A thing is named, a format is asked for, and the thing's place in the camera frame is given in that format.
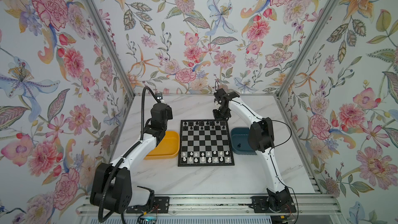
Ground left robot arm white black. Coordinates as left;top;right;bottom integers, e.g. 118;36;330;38
90;103;173;223

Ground black chess pieces on board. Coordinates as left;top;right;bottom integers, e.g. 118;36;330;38
180;120;227;131

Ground black white chess board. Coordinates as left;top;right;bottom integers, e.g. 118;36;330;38
178;119;235;167

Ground white chess pieces on board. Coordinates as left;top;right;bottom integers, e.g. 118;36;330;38
179;151;234;165

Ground dark teal plastic tray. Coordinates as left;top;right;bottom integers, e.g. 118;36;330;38
230;127;256;155

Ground yellow plastic tray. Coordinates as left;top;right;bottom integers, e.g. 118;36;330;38
144;131;180;160

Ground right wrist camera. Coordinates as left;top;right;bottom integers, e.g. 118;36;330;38
214;88;227;101

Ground black corrugated cable hose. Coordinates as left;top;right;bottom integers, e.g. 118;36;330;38
97;85;162;224

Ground left aluminium corner post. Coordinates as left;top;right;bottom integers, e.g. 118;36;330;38
83;0;135;99

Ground aluminium corner post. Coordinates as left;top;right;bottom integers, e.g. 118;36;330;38
83;0;135;99
276;0;338;99

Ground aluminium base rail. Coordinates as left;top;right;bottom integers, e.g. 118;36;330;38
76;194;343;217

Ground right aluminium corner post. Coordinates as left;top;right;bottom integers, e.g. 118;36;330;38
276;0;338;99

